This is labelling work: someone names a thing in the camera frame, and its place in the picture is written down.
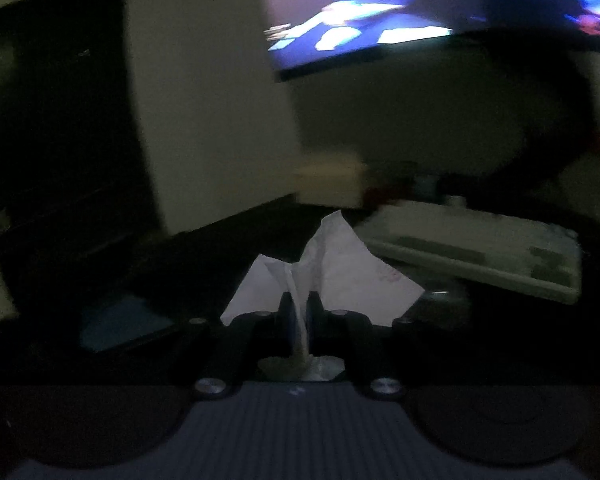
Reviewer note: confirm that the computer monitor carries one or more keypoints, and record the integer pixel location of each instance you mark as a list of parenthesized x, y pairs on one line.
[(380, 5)]

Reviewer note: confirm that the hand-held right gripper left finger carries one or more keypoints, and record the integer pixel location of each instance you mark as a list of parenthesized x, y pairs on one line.
[(286, 317)]

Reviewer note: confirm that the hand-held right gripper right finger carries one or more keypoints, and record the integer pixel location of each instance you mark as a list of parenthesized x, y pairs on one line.
[(314, 317)]

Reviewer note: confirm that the beige box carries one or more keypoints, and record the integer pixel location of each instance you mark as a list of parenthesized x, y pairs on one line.
[(330, 180)]

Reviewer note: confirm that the white computer keyboard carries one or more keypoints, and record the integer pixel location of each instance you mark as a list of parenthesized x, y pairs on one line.
[(480, 255)]

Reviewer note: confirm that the dark rounded monitor stand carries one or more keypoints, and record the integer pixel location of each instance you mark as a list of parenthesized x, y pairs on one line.
[(520, 120)]

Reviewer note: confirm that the blue notebook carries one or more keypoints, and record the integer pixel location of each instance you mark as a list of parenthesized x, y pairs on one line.
[(122, 325)]

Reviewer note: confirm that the white paper tissue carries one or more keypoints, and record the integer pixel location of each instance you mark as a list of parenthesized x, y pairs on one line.
[(340, 265)]

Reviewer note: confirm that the dark cabinet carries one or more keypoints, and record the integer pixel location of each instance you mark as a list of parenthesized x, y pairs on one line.
[(55, 125)]

